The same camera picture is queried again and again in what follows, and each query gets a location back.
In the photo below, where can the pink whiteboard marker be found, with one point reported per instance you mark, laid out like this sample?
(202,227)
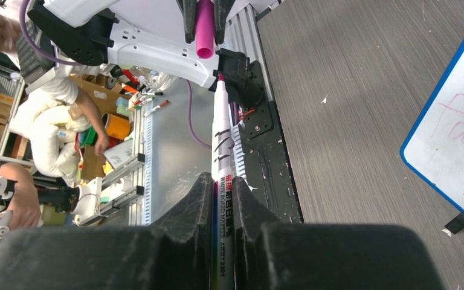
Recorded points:
(222,261)

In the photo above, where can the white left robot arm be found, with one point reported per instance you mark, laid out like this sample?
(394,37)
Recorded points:
(180,38)

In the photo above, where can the person in black shirt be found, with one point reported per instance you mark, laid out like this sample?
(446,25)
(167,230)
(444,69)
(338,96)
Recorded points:
(24,204)

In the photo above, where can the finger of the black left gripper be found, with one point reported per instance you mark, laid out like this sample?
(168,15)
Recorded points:
(188,11)
(222,9)

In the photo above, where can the pink marker cap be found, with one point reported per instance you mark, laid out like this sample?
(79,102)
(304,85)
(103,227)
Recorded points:
(204,29)

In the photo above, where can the blue framed whiteboard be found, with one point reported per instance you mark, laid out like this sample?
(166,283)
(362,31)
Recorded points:
(434,146)

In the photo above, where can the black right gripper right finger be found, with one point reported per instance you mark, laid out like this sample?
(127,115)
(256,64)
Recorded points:
(272,254)

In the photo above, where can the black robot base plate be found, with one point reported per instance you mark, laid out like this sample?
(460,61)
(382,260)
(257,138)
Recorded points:
(267,165)

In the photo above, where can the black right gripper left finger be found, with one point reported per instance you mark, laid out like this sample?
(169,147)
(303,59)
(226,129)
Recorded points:
(171,253)

